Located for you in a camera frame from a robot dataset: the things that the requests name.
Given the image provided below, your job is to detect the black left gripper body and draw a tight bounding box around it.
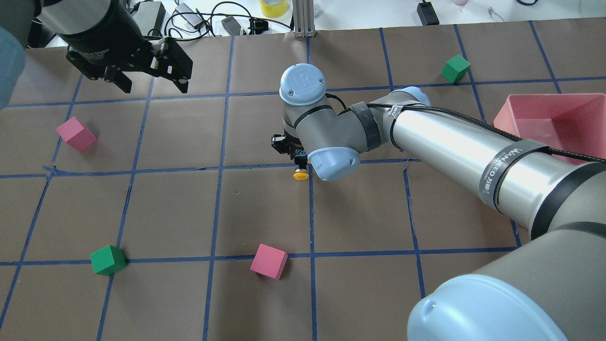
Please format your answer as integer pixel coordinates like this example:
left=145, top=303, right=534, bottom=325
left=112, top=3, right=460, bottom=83
left=52, top=0, right=146, bottom=72

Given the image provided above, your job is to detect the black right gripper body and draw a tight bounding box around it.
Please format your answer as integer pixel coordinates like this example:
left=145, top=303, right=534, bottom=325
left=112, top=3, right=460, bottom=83
left=271, top=133, right=303, bottom=157

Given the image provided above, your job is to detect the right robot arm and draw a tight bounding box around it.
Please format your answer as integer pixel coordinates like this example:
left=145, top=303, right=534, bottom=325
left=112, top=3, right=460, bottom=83
left=271, top=63, right=606, bottom=341

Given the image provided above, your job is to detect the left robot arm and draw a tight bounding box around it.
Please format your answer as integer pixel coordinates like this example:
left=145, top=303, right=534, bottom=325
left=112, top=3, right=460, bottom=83
left=0, top=0, right=193, bottom=108

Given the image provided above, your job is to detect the pink foam cube far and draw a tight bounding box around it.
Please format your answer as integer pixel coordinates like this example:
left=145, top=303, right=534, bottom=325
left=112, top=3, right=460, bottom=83
left=55, top=117, right=97, bottom=153

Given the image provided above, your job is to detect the pink foam cube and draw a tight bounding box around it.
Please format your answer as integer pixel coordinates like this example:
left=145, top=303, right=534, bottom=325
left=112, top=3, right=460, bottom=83
left=250, top=243, right=288, bottom=280
left=55, top=117, right=97, bottom=153

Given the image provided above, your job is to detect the pink foam cube centre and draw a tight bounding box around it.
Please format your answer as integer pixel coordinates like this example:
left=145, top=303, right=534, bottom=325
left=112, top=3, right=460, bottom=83
left=250, top=243, right=288, bottom=280

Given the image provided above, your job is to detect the green foam cube near base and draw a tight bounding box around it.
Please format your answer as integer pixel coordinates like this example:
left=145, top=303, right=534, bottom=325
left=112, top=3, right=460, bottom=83
left=89, top=245, right=127, bottom=276

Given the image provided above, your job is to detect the green foam cube near bin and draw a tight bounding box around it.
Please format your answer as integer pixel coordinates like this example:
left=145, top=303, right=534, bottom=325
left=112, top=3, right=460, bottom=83
left=441, top=54, right=471, bottom=84

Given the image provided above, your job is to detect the pink plastic bin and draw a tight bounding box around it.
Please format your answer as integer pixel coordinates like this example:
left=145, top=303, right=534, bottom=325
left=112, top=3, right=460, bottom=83
left=492, top=93, right=606, bottom=158

